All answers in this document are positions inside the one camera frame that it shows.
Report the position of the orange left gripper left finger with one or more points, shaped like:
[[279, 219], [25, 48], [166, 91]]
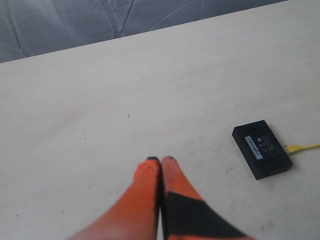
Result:
[[135, 214]]

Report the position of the black network switch box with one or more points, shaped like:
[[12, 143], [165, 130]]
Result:
[[261, 149]]

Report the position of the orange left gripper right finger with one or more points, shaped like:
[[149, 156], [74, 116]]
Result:
[[185, 214]]

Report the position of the grey wrinkled backdrop cloth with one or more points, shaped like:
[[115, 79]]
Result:
[[34, 27]]

